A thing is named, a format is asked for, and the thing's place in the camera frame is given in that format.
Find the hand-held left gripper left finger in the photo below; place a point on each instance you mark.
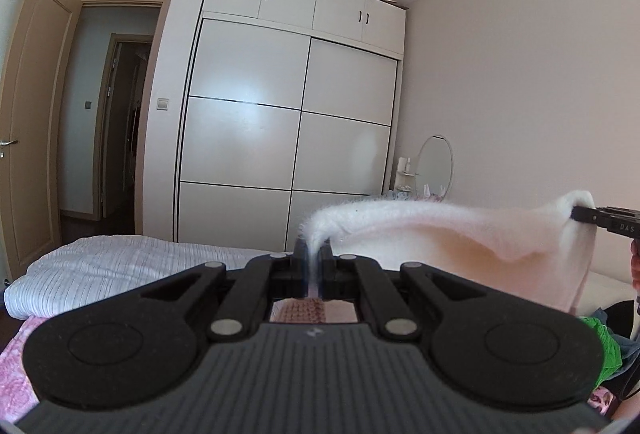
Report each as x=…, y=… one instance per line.
x=301, y=274

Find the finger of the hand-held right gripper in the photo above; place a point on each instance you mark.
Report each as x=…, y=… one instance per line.
x=585, y=213

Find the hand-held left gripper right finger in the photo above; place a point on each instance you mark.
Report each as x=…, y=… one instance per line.
x=327, y=274

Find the white fluffy garment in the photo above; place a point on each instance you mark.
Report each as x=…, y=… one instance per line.
x=440, y=249

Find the person's right hand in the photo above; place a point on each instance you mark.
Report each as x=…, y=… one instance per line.
x=636, y=264

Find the green cloth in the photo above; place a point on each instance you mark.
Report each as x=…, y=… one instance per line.
x=602, y=349

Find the round mirror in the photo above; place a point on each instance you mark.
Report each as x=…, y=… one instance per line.
x=436, y=164

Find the white wardrobe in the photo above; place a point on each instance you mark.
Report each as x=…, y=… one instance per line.
x=280, y=114

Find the white striped quilt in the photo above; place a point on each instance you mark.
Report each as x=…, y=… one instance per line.
x=125, y=269

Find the pink floral blanket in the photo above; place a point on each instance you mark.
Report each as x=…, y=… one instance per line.
x=17, y=364

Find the brown wooden door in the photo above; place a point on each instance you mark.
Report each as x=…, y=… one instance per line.
x=35, y=124

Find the beige wall switch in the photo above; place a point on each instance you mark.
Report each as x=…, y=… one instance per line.
x=162, y=103

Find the brown door frame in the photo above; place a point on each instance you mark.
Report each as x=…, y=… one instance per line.
x=157, y=64

